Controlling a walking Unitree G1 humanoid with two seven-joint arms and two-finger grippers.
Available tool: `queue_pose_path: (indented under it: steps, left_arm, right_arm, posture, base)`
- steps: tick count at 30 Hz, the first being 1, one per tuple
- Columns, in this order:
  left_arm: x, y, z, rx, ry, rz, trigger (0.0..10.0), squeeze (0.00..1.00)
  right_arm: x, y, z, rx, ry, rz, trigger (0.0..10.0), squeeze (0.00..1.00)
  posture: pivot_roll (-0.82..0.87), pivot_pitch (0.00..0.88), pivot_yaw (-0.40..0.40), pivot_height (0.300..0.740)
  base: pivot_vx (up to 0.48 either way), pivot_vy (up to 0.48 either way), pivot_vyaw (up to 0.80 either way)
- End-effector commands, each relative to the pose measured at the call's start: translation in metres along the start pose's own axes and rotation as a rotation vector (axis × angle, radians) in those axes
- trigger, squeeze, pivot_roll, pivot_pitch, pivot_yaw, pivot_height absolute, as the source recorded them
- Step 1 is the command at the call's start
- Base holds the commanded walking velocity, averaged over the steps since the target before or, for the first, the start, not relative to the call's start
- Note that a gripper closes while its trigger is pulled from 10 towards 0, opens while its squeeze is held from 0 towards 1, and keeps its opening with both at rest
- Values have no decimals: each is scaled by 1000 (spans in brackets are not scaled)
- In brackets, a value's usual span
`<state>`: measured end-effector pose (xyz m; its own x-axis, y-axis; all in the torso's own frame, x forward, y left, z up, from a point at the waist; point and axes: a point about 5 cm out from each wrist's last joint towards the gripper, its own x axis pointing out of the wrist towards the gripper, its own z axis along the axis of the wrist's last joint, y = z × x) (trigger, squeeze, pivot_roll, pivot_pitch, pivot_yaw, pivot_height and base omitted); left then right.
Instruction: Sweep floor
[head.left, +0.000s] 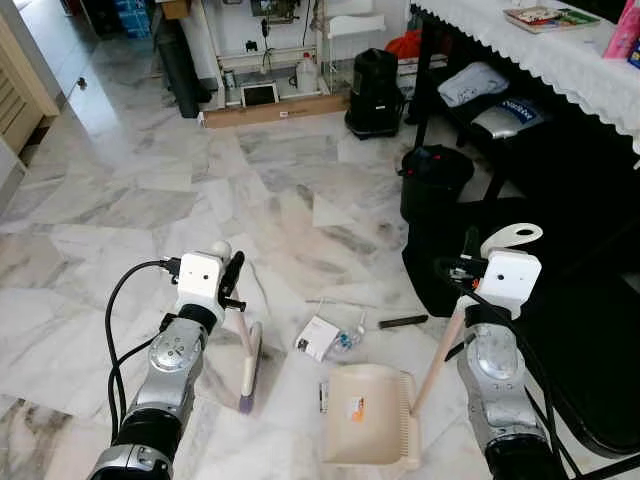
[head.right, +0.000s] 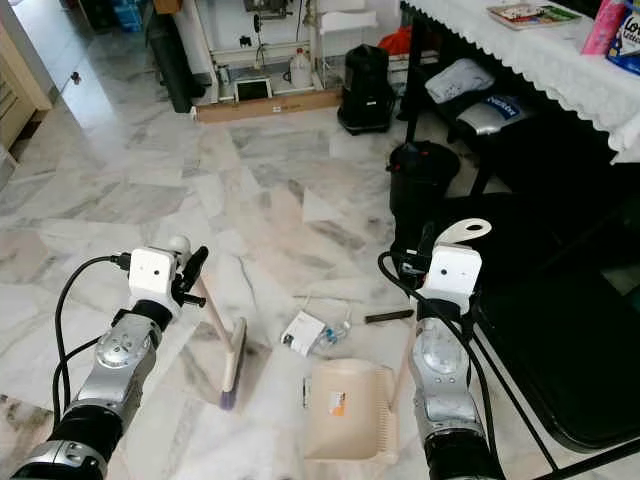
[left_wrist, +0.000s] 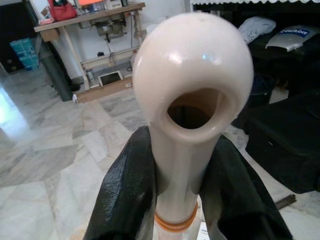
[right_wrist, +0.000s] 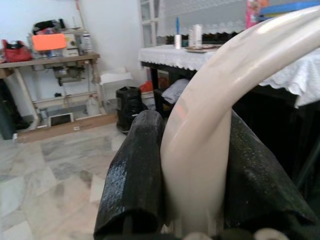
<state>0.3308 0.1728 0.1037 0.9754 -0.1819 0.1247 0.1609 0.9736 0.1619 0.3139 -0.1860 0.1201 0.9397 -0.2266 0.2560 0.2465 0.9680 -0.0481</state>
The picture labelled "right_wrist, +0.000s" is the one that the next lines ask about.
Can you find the black table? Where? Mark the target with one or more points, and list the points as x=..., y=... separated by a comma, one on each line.
x=270, y=117

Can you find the dark green container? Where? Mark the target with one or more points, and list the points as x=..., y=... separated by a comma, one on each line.
x=6, y=112

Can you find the long brown cardboard box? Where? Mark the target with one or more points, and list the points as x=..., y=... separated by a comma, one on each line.
x=82, y=125

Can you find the pink box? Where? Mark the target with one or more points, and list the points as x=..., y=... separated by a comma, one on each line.
x=251, y=13

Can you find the white framed panel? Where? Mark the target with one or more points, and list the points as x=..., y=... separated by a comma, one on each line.
x=61, y=120

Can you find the blue yellow carton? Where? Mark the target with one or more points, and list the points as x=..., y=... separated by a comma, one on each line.
x=282, y=8

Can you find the wooden sewing table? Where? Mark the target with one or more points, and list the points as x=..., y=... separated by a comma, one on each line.
x=50, y=58

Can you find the black ribbed bin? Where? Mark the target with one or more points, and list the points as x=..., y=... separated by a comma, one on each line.
x=128, y=107

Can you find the orange card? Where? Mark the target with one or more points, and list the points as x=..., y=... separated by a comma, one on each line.
x=48, y=42

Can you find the sewing machine motor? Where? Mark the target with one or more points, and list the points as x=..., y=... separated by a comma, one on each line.
x=66, y=75

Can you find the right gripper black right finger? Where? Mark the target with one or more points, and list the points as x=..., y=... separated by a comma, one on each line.
x=255, y=185

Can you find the white plastic jug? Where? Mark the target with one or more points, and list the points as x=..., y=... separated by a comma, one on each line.
x=92, y=106

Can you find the white lace curtain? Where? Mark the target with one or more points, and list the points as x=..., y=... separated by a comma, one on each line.
x=200, y=15

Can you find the tall white thread cone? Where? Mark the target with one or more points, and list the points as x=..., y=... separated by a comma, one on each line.
x=197, y=35

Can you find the red plastic bag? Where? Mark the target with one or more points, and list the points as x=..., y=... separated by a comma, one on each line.
x=147, y=86

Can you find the pale wooden stick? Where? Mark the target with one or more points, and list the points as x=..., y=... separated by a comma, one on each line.
x=80, y=15

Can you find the white plastic stool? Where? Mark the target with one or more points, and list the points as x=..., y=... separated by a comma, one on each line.
x=113, y=77

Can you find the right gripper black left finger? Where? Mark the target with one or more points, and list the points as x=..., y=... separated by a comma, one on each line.
x=132, y=180

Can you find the grey spray can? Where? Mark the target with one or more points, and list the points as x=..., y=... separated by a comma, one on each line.
x=86, y=42

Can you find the folded white cloth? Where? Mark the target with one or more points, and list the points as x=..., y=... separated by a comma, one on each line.
x=175, y=91

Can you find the white window frame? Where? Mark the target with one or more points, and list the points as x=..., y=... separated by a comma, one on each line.
x=147, y=25

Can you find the white sewing machine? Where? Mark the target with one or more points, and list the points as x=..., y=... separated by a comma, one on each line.
x=72, y=43

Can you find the black clothes pile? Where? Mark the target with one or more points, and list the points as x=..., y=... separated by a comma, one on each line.
x=47, y=26

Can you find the white lace tablecloth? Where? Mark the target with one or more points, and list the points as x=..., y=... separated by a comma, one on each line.
x=170, y=56

